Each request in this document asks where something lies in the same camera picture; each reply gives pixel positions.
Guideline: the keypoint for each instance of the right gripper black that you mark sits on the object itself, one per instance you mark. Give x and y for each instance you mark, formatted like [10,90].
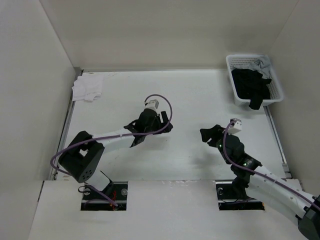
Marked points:
[206,133]

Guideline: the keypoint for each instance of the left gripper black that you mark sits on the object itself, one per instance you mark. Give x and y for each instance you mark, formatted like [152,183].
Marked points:
[161,129]

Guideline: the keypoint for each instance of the black tank top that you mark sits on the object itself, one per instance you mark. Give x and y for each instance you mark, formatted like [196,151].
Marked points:
[250,85]

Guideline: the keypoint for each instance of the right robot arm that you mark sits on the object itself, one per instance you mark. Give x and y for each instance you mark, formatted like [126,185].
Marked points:
[257,182]

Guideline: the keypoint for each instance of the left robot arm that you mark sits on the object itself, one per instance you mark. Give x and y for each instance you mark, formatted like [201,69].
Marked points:
[83,155]

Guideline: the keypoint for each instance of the grey tank top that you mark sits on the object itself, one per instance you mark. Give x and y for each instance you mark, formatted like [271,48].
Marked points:
[262,65]

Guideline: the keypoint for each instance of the folded white tank top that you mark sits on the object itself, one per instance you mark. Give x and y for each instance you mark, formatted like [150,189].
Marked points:
[87,88]

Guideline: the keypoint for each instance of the white plastic basket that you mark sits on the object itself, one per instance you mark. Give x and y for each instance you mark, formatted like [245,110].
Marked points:
[275,88]

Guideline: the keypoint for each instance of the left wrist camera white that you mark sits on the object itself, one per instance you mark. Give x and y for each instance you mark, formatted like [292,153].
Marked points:
[152,105]

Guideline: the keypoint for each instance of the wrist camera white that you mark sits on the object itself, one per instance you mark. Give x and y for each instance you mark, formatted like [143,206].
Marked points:
[152,105]
[235,127]

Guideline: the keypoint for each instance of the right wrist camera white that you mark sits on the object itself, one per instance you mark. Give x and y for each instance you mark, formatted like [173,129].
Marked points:
[235,127]

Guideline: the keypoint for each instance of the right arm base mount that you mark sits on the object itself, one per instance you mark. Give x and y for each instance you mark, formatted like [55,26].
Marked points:
[231,200]

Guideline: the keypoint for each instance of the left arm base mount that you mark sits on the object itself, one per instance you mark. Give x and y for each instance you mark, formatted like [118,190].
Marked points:
[93,201]

